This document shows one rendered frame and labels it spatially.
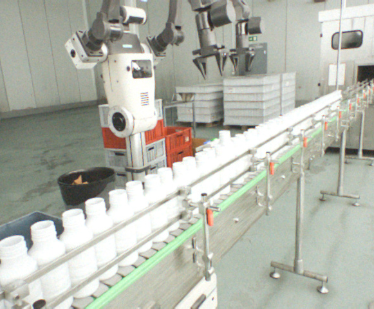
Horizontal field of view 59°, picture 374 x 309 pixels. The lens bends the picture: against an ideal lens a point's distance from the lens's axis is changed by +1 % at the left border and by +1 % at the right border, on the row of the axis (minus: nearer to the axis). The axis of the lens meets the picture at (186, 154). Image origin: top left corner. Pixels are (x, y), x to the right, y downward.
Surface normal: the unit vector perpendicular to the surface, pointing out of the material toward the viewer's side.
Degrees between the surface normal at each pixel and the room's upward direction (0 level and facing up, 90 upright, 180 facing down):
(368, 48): 90
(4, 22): 90
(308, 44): 90
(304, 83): 90
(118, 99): 101
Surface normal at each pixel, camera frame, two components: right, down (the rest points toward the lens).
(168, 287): 0.83, 0.09
